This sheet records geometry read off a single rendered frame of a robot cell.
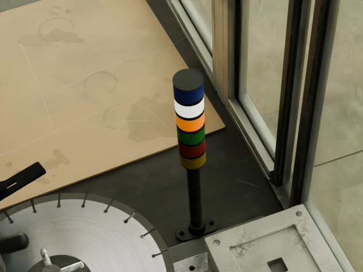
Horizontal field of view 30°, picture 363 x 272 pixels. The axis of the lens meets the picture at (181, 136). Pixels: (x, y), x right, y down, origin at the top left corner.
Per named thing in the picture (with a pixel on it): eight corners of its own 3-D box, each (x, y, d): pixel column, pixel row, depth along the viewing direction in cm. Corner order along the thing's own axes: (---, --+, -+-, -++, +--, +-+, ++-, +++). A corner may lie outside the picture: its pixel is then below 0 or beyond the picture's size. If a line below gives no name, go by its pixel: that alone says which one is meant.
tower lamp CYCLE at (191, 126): (198, 107, 108) (197, 94, 105) (209, 127, 105) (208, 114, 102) (172, 115, 107) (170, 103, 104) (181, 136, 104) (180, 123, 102)
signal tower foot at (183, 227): (214, 215, 132) (214, 208, 130) (221, 229, 130) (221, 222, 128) (173, 229, 130) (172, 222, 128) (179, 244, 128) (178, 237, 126)
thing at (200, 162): (200, 145, 115) (199, 134, 113) (210, 165, 112) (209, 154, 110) (175, 153, 114) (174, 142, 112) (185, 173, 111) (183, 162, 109)
